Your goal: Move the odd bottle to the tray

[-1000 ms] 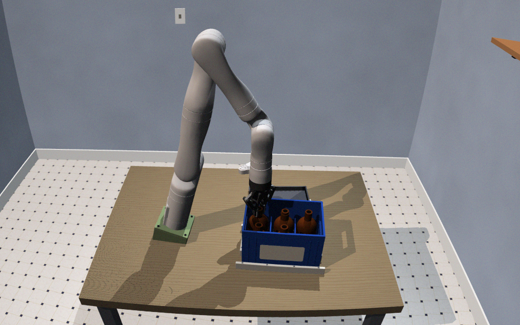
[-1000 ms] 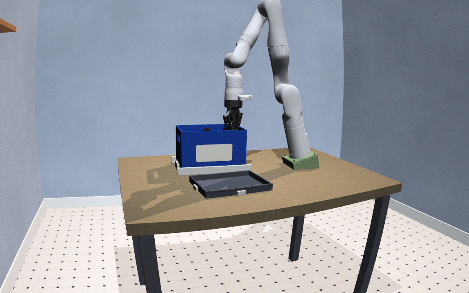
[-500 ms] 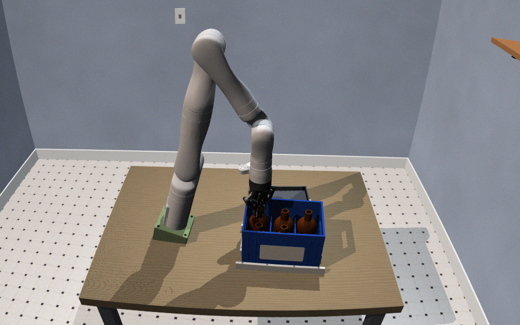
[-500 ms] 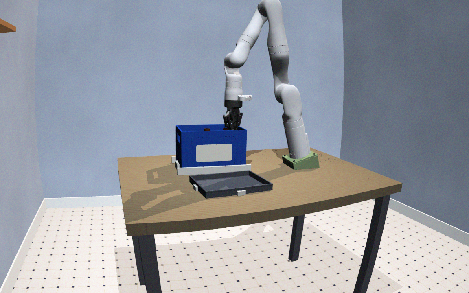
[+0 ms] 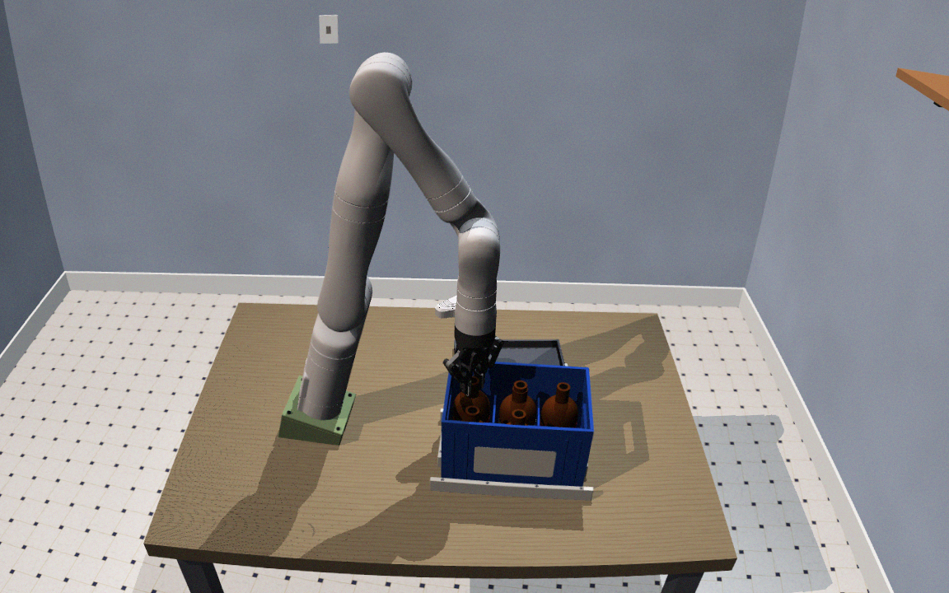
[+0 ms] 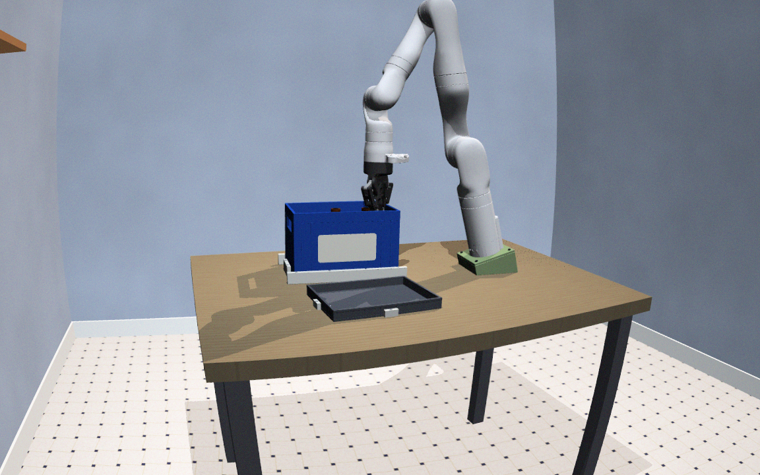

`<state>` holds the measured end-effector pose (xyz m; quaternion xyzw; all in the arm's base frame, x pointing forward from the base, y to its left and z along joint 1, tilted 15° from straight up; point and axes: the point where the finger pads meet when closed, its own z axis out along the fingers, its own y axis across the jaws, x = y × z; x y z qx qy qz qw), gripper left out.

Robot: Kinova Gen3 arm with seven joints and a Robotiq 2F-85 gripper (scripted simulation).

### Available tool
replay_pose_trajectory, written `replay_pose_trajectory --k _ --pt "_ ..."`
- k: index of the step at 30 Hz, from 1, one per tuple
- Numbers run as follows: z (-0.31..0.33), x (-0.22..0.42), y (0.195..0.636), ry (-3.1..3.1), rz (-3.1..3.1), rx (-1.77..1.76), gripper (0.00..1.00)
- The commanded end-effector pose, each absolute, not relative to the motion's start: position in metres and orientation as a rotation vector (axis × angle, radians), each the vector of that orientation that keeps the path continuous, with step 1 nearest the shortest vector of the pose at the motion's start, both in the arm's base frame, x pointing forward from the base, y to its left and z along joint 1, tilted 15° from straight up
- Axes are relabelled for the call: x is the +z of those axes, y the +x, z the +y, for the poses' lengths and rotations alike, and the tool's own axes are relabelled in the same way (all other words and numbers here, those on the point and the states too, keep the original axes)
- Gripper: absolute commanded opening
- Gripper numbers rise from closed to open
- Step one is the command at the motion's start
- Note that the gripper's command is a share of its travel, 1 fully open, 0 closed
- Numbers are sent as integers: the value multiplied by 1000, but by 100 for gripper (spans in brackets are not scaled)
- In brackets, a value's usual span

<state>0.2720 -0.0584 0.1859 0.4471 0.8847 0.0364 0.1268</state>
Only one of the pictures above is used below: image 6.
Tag blue crate with dividers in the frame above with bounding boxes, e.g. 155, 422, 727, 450
285, 201, 399, 272

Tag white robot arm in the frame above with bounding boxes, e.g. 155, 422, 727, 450
363, 0, 503, 257

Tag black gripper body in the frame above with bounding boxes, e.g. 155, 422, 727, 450
364, 162, 393, 195

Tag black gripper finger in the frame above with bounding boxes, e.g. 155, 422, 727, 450
361, 180, 383, 211
378, 181, 393, 210

